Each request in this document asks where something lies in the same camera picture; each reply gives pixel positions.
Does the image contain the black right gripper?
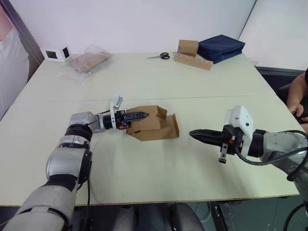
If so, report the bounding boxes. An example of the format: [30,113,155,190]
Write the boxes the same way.
[189,125,244,164]

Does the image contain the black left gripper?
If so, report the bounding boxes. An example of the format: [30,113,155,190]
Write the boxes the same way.
[112,110,151,131]

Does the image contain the small cardboard box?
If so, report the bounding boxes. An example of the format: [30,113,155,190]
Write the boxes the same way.
[126,105,180,142]
[177,39,199,57]

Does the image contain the clear plastic bag of cardboard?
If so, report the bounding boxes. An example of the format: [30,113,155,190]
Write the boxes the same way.
[64,44,114,84]

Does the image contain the flat cardboard strip with holes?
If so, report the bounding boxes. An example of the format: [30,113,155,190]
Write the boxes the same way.
[173,52,214,71]

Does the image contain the small closed cardboard box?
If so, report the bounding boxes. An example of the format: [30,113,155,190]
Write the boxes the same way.
[177,39,199,57]

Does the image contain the bare hand of bystander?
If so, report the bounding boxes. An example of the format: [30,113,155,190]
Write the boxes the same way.
[289,103,308,125]

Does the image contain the dark rounded shape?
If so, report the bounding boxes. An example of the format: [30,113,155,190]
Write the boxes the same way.
[169,202,205,231]

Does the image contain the dark chair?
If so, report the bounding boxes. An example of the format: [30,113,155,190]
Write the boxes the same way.
[256,65,308,106]

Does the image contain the folded navy blue fabric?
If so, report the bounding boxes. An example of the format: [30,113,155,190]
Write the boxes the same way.
[197,34,246,64]

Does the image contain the white cube with black squares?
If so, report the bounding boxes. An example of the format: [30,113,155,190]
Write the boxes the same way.
[44,45,72,63]

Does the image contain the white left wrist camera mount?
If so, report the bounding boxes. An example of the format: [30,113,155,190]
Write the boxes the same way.
[108,95,124,116]

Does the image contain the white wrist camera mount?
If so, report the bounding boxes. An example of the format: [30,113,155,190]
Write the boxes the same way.
[223,105,255,157]
[108,95,124,116]

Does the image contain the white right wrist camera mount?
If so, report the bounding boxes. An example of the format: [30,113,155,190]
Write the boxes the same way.
[223,105,255,157]

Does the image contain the black handled scissors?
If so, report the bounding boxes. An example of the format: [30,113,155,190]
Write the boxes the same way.
[146,51,171,60]

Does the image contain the black metal frame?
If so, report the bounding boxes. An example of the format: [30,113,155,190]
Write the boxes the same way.
[212,204,233,231]

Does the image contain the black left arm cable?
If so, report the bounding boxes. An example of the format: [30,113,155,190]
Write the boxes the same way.
[76,108,114,207]

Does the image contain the dark grey door frame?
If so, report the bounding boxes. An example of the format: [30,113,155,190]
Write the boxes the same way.
[1,0,46,81]

